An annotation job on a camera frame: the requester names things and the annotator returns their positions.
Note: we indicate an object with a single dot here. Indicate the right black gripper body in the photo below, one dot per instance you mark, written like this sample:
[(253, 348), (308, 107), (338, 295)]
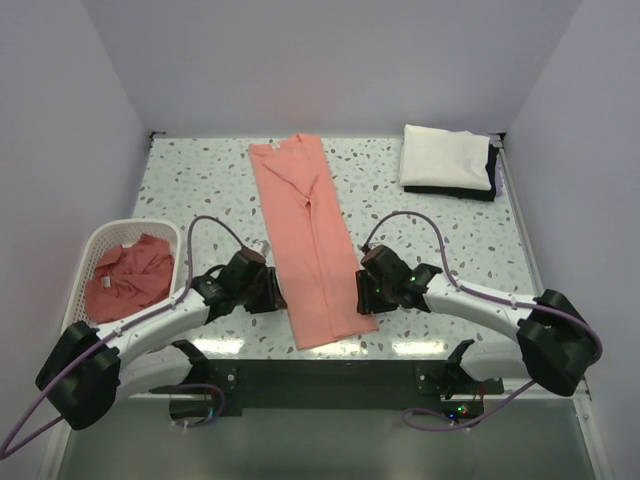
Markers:
[(382, 299)]

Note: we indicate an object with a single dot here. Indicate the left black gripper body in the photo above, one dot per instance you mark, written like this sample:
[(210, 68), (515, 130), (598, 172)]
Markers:
[(250, 295)]

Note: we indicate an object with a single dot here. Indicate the salmon pink t-shirt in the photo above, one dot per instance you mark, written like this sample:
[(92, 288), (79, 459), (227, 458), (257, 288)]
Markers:
[(313, 253)]

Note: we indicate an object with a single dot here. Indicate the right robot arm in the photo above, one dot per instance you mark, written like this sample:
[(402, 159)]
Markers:
[(557, 345)]

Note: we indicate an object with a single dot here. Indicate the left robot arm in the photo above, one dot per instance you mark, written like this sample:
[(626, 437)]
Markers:
[(90, 368)]

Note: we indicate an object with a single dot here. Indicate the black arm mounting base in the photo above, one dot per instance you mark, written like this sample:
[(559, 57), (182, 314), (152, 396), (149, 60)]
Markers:
[(237, 385)]

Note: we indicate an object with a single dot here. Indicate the folded black t-shirt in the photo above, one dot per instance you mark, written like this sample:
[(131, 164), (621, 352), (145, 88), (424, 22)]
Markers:
[(489, 195)]

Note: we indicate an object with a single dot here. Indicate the dark pink crumpled t-shirt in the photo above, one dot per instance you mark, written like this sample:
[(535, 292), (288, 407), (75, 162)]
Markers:
[(127, 280)]

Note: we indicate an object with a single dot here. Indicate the folded white t-shirt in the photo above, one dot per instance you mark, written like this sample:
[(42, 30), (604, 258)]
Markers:
[(434, 157)]

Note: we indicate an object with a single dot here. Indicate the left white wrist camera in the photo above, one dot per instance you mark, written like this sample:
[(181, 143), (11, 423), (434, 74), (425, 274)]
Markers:
[(264, 248)]

